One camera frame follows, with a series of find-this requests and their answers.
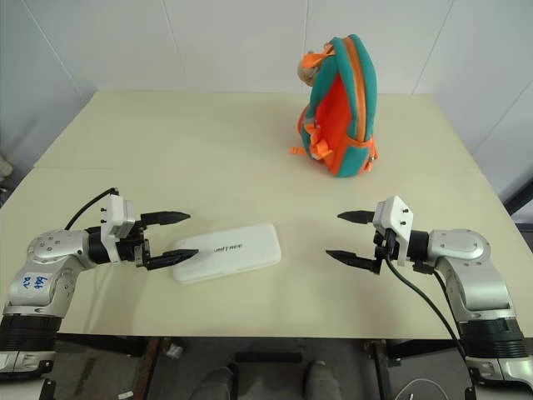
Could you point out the rusty table frame strut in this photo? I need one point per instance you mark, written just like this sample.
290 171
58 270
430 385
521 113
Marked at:
379 366
152 366

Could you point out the small white plastic piece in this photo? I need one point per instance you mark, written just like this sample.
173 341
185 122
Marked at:
173 350

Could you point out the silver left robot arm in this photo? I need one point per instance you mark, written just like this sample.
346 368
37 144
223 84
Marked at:
50 254

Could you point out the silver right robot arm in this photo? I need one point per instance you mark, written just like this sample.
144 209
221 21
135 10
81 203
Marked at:
466 258

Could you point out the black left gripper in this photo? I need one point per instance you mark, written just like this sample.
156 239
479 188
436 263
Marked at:
139 252

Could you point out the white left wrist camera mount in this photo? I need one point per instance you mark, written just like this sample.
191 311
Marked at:
118 216

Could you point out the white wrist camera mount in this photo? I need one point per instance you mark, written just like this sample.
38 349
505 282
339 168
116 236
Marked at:
393 221
118 216

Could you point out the dark rounded shape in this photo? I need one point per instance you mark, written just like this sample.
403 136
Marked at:
220 381
322 381

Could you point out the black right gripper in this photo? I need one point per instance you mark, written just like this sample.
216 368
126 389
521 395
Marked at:
380 243

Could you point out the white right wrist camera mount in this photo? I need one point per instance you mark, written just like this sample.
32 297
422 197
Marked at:
393 221

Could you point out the teal and orange backpack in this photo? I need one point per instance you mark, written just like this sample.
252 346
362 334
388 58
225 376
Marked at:
341 121

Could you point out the dark equipment beside table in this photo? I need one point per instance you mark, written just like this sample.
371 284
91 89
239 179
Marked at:
520 208

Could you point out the white rectangular case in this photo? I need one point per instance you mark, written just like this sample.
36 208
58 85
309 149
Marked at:
233 256

